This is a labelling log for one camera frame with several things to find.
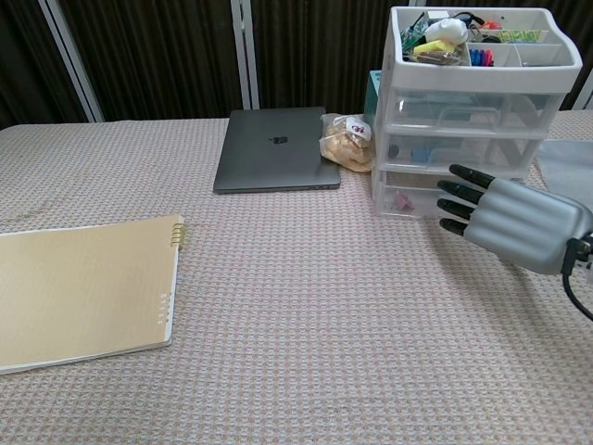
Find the tan spiral notebook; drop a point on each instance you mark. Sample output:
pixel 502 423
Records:
pixel 88 292

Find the clear drawer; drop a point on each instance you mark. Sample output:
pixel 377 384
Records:
pixel 477 109
pixel 463 150
pixel 407 185

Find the white crumpled wad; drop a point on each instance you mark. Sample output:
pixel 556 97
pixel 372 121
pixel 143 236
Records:
pixel 445 30

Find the teal cardboard box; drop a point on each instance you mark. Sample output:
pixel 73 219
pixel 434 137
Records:
pixel 373 102

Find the pink woven tablecloth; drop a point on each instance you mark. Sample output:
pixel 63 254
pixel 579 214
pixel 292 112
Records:
pixel 296 301

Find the white drawer organizer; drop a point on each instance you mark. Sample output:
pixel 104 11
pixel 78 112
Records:
pixel 482 76

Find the small red item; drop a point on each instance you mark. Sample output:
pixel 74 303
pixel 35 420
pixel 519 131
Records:
pixel 401 202

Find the green foil packet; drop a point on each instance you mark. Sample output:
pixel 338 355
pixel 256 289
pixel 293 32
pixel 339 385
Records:
pixel 410 37

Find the grey closed laptop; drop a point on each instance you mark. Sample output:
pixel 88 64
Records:
pixel 273 157

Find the clear mesh zip pouch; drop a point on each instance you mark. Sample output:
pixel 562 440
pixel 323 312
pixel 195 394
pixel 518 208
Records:
pixel 565 162

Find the blue and red rings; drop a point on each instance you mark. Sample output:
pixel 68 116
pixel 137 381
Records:
pixel 479 55

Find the green patterned packet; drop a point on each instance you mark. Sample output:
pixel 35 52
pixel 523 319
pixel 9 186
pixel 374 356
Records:
pixel 519 36

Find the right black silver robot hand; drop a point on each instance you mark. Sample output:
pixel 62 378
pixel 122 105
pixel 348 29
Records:
pixel 523 222

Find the clear bag of snacks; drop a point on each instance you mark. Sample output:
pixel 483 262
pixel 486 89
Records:
pixel 345 150

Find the small blue block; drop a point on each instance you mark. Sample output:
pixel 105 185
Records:
pixel 420 155

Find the brown snack packet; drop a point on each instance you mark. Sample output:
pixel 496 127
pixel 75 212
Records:
pixel 437 56

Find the aluminium frame post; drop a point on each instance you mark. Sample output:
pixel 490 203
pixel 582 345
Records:
pixel 245 51
pixel 74 60
pixel 586 90

